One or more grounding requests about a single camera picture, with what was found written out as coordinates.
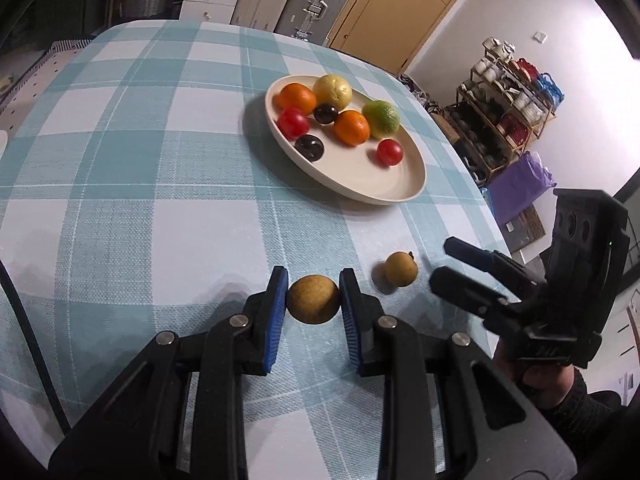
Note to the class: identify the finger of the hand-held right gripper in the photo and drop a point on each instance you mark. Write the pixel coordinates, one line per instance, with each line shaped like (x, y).
(490, 262)
(470, 295)

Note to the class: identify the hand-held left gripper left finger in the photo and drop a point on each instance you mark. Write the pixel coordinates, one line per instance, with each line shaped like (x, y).
(277, 310)

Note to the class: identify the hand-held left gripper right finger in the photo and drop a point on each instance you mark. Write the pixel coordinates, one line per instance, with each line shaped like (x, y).
(350, 320)

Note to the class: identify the round brown longan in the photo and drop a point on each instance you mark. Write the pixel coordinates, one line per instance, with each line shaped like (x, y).
(312, 299)

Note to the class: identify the brown longan with stem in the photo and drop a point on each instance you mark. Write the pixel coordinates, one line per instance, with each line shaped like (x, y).
(401, 270)

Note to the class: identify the cream oval plate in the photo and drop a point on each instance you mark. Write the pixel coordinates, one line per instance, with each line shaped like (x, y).
(370, 180)

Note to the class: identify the red tomato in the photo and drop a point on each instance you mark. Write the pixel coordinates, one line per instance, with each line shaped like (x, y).
(293, 122)
(389, 152)

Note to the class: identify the dark plum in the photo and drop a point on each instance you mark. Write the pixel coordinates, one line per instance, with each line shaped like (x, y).
(309, 147)
(325, 113)

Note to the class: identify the small orange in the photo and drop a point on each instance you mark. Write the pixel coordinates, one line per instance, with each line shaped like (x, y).
(351, 127)

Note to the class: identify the large orange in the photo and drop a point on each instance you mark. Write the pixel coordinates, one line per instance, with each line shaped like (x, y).
(297, 97)

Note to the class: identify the person's right forearm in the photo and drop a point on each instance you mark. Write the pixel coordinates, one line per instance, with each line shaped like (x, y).
(590, 397)

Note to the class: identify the person's right hand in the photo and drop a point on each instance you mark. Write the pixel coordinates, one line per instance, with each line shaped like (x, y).
(540, 385)

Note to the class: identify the brown woven mat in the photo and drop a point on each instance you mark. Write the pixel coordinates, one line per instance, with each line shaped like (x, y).
(525, 227)

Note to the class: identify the purple plastic bag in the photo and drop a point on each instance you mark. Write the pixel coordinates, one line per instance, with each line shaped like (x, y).
(520, 185)

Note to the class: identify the wooden shoe rack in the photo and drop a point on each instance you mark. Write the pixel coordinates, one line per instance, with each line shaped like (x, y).
(505, 110)

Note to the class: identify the blue checked tablecloth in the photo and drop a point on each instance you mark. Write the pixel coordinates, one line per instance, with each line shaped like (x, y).
(150, 185)

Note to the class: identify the green lemon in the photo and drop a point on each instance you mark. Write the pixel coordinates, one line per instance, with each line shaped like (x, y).
(382, 119)

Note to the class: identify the yellow lemon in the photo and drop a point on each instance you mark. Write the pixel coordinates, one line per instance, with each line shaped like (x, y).
(332, 90)

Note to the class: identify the wooden door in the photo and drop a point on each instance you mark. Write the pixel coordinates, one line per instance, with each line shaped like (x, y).
(400, 5)

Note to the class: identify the silver suitcase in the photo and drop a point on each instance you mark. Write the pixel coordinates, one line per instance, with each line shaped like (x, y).
(315, 0)

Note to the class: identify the white dotted mat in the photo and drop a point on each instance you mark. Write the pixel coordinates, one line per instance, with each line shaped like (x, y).
(40, 72)

